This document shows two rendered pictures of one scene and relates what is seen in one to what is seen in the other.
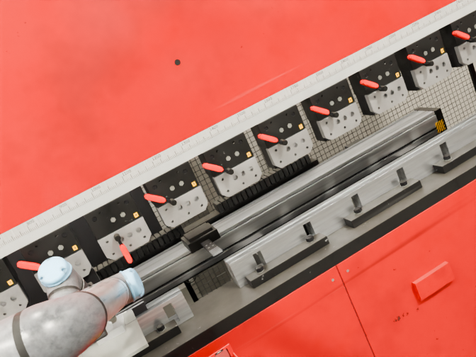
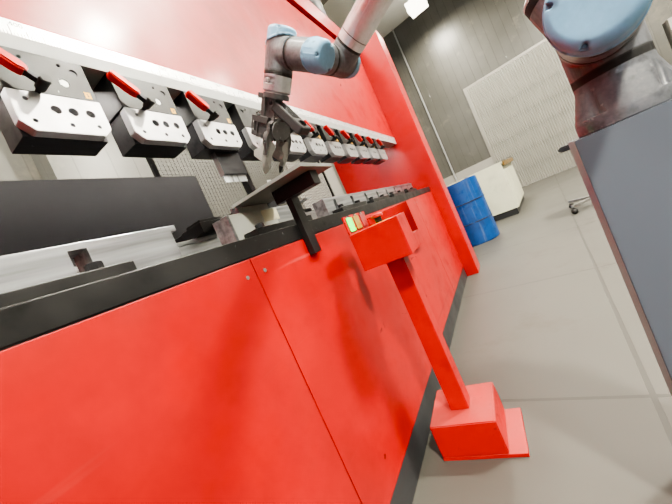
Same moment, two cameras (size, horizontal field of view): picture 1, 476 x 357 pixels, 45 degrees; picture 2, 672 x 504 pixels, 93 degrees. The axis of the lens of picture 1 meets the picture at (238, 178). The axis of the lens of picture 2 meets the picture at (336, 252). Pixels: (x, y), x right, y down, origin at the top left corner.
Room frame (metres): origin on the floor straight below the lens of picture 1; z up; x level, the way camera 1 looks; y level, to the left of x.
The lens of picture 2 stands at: (0.81, 1.16, 0.79)
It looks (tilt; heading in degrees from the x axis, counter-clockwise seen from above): 2 degrees down; 314
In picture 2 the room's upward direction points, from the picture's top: 24 degrees counter-clockwise
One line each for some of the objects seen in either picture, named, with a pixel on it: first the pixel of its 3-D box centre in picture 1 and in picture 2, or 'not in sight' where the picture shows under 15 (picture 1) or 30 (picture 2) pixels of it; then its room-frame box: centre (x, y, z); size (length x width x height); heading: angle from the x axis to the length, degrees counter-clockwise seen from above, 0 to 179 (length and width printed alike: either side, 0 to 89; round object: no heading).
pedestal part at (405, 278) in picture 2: not in sight; (428, 330); (1.39, 0.30, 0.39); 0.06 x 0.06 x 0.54; 17
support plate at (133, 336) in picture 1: (111, 342); (282, 185); (1.50, 0.53, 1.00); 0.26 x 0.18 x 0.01; 14
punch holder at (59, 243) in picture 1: (57, 256); (207, 128); (1.64, 0.59, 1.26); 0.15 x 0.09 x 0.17; 104
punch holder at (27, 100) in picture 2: not in sight; (47, 105); (1.54, 0.97, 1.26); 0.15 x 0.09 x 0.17; 104
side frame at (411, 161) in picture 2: not in sight; (388, 174); (2.37, -1.60, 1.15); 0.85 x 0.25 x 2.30; 14
